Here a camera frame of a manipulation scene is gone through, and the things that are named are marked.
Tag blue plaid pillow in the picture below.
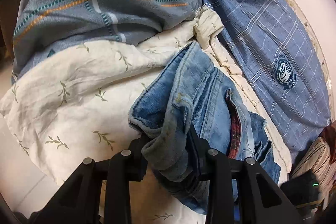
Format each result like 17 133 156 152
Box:
203 0 331 161

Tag blue denim jeans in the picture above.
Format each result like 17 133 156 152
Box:
129 42 281 214

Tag striped beige cloth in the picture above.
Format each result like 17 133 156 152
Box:
291 137 335 190

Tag cream leaf-print bedsheet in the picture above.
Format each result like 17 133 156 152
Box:
1 7 292 185

